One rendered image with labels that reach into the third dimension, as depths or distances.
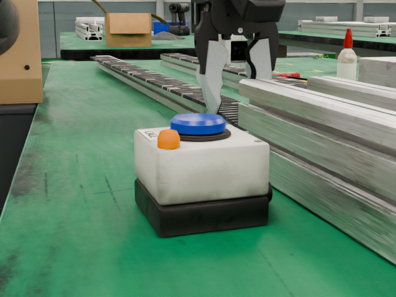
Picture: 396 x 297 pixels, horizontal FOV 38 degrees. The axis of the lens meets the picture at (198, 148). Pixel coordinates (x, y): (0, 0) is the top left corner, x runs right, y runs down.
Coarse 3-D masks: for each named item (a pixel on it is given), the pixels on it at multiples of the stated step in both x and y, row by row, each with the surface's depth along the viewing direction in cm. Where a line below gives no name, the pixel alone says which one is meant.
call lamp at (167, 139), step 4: (160, 132) 38; (164, 132) 37; (168, 132) 37; (172, 132) 37; (176, 132) 38; (160, 136) 37; (164, 136) 37; (168, 136) 37; (172, 136) 37; (176, 136) 37; (160, 140) 37; (164, 140) 37; (168, 140) 37; (172, 140) 37; (176, 140) 37; (160, 144) 37; (164, 144) 37; (168, 144) 37; (172, 144) 37; (176, 144) 37; (164, 148) 37; (168, 148) 37; (172, 148) 37
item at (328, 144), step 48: (288, 96) 45; (336, 96) 52; (384, 96) 45; (288, 144) 46; (336, 144) 39; (384, 144) 34; (288, 192) 46; (336, 192) 39; (384, 192) 34; (384, 240) 34
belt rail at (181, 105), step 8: (96, 56) 163; (96, 64) 164; (104, 64) 154; (112, 72) 140; (120, 72) 133; (128, 80) 121; (136, 80) 113; (136, 88) 114; (144, 88) 107; (152, 88) 104; (160, 88) 96; (152, 96) 102; (160, 96) 96; (168, 96) 91; (176, 96) 87; (168, 104) 92; (176, 104) 87; (184, 104) 83; (192, 104) 79; (184, 112) 83; (192, 112) 82; (200, 112) 76; (208, 112) 76
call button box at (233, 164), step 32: (160, 128) 44; (160, 160) 37; (192, 160) 38; (224, 160) 38; (256, 160) 39; (160, 192) 38; (192, 192) 38; (224, 192) 39; (256, 192) 40; (160, 224) 38; (192, 224) 39; (224, 224) 39; (256, 224) 40
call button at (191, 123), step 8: (176, 120) 40; (184, 120) 40; (192, 120) 40; (200, 120) 40; (208, 120) 40; (216, 120) 40; (224, 120) 41; (176, 128) 40; (184, 128) 40; (192, 128) 40; (200, 128) 40; (208, 128) 40; (216, 128) 40; (224, 128) 41
